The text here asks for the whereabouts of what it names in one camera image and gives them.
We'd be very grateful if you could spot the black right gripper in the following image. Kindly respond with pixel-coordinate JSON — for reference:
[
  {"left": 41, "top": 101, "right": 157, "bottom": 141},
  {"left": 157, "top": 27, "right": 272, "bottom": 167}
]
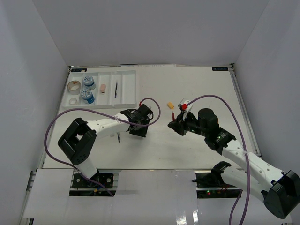
[{"left": 168, "top": 111, "right": 208, "bottom": 137}]

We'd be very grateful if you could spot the purple gel pen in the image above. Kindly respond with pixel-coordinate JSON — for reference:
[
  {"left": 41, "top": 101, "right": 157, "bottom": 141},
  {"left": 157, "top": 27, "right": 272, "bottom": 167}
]
[{"left": 114, "top": 82, "right": 118, "bottom": 98}]

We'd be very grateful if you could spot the blue slime jar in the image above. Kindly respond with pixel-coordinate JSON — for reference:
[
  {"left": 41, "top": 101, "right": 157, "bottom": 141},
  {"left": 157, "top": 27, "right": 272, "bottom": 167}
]
[
  {"left": 80, "top": 89, "right": 95, "bottom": 104},
  {"left": 82, "top": 75, "right": 96, "bottom": 90}
]

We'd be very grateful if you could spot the small clear tape roll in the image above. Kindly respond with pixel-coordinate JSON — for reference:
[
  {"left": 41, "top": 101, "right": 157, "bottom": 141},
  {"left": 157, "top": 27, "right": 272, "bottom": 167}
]
[{"left": 68, "top": 98, "right": 78, "bottom": 105}]

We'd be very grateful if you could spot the large clear tape roll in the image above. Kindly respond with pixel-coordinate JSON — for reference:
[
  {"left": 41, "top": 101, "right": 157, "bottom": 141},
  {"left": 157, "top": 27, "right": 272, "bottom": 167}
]
[{"left": 67, "top": 80, "right": 81, "bottom": 95}]

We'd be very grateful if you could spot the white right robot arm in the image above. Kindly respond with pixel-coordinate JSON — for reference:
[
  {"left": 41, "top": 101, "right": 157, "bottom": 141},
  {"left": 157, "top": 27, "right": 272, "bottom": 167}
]
[{"left": 168, "top": 108, "right": 300, "bottom": 219}]

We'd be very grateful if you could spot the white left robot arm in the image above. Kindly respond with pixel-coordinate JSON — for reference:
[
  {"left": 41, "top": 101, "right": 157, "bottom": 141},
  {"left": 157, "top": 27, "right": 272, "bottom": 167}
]
[{"left": 58, "top": 104, "right": 153, "bottom": 187}]

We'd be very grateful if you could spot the yellow cap near tape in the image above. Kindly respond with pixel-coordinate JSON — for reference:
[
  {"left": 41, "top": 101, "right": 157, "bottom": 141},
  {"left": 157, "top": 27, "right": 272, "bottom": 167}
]
[{"left": 167, "top": 102, "right": 174, "bottom": 109}]

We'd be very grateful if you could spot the white compartment tray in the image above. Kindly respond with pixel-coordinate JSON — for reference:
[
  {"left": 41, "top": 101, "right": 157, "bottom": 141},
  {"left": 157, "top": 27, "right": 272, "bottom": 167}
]
[{"left": 61, "top": 68, "right": 137, "bottom": 109}]

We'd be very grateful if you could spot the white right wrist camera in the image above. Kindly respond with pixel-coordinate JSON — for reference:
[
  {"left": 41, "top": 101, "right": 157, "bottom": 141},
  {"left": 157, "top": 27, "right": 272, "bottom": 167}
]
[{"left": 178, "top": 98, "right": 193, "bottom": 120}]

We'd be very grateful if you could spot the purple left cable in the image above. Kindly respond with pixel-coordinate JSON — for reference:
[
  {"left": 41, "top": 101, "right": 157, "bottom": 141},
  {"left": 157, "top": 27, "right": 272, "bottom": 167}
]
[{"left": 44, "top": 97, "right": 161, "bottom": 196}]

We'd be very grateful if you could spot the purple cable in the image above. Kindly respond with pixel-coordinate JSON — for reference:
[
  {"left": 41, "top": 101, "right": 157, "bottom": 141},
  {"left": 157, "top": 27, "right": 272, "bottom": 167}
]
[
  {"left": 187, "top": 94, "right": 251, "bottom": 225},
  {"left": 44, "top": 97, "right": 161, "bottom": 196}
]

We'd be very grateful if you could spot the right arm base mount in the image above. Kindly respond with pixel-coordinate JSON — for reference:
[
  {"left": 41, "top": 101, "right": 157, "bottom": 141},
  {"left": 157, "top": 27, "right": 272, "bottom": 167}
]
[{"left": 192, "top": 161, "right": 234, "bottom": 192}]

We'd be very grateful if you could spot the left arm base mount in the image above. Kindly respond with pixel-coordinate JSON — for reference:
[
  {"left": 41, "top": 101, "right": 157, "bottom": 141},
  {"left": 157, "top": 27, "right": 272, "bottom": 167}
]
[{"left": 71, "top": 171, "right": 115, "bottom": 189}]

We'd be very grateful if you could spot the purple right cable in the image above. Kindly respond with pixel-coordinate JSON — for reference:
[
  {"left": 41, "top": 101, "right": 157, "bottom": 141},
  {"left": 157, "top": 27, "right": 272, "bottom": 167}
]
[{"left": 187, "top": 94, "right": 251, "bottom": 225}]

